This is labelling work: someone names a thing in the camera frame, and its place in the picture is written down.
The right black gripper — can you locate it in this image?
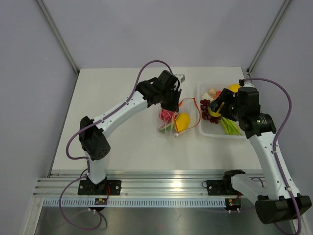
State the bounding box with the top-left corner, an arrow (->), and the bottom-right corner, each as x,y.
209,88 -> 245,122

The yellow orange top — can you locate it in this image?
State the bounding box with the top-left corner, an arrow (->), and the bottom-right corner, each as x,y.
228,84 -> 241,93

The yellow orange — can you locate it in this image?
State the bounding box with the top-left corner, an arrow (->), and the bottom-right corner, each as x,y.
208,102 -> 224,118
228,84 -> 241,93

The red tomato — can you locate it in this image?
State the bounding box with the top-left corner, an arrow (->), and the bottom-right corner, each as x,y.
159,109 -> 175,122

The clear zip top bag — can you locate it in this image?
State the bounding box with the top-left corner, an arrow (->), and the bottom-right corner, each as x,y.
158,97 -> 201,136

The white garlic bulb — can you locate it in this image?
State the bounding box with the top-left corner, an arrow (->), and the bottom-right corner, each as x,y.
207,88 -> 217,97

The yellow lemon front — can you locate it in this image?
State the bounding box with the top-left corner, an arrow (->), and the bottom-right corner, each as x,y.
174,113 -> 190,133

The watermelon slice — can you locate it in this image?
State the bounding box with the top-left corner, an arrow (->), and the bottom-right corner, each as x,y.
159,123 -> 175,133

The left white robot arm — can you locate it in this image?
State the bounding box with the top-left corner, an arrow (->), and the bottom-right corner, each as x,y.
79,70 -> 185,195

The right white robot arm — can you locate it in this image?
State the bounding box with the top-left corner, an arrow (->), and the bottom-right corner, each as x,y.
209,87 -> 312,224

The green onion stalk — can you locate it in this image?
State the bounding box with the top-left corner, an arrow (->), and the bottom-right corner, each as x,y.
201,92 -> 243,136

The purple grape bunch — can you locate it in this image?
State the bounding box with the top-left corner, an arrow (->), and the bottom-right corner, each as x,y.
200,99 -> 221,124

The white plastic basket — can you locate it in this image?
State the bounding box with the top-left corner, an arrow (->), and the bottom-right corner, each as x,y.
197,82 -> 246,140

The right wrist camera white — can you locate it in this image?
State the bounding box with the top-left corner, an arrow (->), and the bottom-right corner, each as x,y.
244,82 -> 255,88

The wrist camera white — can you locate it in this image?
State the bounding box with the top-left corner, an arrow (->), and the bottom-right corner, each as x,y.
244,82 -> 255,88
175,74 -> 185,83

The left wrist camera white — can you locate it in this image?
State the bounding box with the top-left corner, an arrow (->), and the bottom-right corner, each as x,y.
175,74 -> 185,83

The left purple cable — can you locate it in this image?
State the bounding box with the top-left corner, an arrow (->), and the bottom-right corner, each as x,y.
59,60 -> 172,230

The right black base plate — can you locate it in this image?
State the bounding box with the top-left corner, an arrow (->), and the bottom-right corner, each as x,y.
201,180 -> 242,196

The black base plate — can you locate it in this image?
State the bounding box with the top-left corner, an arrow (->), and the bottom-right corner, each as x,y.
201,180 -> 242,196
77,179 -> 122,196

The aluminium mounting rail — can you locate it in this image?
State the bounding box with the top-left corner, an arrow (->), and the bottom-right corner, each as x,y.
33,170 -> 224,198

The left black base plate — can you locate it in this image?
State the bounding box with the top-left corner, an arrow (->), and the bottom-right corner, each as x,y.
77,179 -> 122,196

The white slotted cable duct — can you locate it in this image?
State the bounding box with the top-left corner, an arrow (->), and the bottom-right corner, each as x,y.
43,197 -> 226,208

